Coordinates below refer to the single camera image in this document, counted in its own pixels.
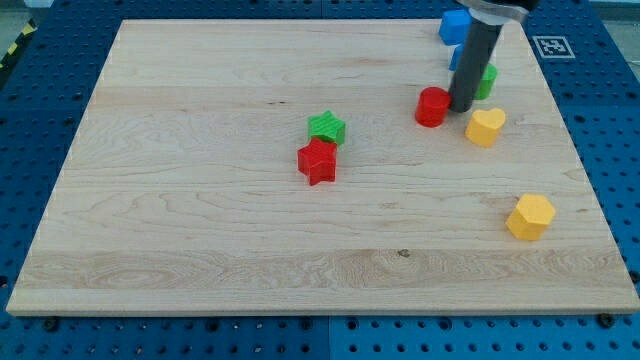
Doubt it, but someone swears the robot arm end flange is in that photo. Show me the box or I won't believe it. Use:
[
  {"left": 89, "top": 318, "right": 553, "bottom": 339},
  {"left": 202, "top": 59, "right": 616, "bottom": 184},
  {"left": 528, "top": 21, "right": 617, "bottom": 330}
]
[{"left": 456, "top": 0, "right": 540, "bottom": 25}]

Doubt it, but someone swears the green circle block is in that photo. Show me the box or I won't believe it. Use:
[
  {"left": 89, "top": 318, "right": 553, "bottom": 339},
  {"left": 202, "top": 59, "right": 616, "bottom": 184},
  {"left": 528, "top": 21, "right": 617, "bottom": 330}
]
[{"left": 474, "top": 63, "right": 499, "bottom": 100}]

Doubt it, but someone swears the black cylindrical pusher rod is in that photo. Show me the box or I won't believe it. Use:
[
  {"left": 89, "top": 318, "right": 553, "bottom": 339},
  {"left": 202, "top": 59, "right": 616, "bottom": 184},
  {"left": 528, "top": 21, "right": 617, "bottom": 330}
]
[{"left": 448, "top": 19, "right": 502, "bottom": 113}]

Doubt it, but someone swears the small blue block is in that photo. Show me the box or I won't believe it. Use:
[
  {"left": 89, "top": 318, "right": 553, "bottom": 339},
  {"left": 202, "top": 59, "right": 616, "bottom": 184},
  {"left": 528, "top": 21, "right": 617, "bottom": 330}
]
[{"left": 448, "top": 43, "right": 464, "bottom": 71}]

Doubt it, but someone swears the yellow heart block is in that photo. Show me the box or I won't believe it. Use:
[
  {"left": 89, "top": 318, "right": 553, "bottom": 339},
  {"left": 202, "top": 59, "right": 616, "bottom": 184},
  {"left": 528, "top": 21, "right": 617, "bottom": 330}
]
[{"left": 465, "top": 108, "right": 507, "bottom": 147}]

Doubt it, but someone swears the blue cube block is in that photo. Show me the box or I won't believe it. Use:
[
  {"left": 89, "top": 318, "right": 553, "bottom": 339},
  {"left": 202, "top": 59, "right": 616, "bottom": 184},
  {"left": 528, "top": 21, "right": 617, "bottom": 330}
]
[{"left": 438, "top": 9, "right": 471, "bottom": 46}]

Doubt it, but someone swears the yellow hexagon block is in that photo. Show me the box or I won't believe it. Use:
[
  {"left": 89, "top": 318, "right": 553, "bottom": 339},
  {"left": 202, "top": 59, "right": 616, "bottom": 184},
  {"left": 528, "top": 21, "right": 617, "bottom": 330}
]
[{"left": 505, "top": 194, "right": 556, "bottom": 241}]

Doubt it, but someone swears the green star block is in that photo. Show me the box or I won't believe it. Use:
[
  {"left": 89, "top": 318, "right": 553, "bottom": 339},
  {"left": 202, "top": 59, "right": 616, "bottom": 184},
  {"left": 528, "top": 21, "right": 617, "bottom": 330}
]
[{"left": 307, "top": 110, "right": 346, "bottom": 145}]

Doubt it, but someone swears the black bolt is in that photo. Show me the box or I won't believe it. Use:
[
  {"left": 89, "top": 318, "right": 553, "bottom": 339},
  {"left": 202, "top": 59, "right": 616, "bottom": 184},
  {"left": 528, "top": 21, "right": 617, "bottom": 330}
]
[
  {"left": 596, "top": 313, "right": 616, "bottom": 329},
  {"left": 42, "top": 317, "right": 59, "bottom": 333}
]

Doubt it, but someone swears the black bolt lower right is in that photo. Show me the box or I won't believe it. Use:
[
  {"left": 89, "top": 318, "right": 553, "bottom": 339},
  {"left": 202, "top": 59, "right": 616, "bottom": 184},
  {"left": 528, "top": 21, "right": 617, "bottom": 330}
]
[{"left": 596, "top": 313, "right": 616, "bottom": 329}]

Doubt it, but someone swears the red star block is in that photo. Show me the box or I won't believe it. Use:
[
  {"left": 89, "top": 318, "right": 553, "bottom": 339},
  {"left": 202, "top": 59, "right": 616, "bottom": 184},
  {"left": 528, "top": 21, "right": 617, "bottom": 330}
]
[{"left": 297, "top": 137, "right": 338, "bottom": 186}]

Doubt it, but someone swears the wooden board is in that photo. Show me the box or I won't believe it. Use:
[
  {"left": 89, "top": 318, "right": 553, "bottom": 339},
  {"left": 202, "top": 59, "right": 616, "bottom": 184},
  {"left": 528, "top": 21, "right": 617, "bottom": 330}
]
[{"left": 7, "top": 19, "right": 639, "bottom": 317}]

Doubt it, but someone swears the black bolt lower left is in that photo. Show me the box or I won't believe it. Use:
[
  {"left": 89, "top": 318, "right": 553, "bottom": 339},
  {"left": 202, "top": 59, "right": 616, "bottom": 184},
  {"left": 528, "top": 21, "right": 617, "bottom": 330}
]
[{"left": 42, "top": 317, "right": 59, "bottom": 333}]

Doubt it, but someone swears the red cylinder block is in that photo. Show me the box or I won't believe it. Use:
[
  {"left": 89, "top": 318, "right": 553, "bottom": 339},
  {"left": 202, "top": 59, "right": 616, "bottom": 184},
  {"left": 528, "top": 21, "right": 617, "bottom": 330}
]
[{"left": 414, "top": 87, "right": 451, "bottom": 128}]

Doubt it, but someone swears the white fiducial marker tag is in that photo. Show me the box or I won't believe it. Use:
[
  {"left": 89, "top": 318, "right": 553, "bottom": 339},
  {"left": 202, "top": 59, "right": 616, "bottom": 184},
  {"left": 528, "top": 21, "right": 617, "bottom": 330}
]
[{"left": 533, "top": 35, "right": 575, "bottom": 59}]

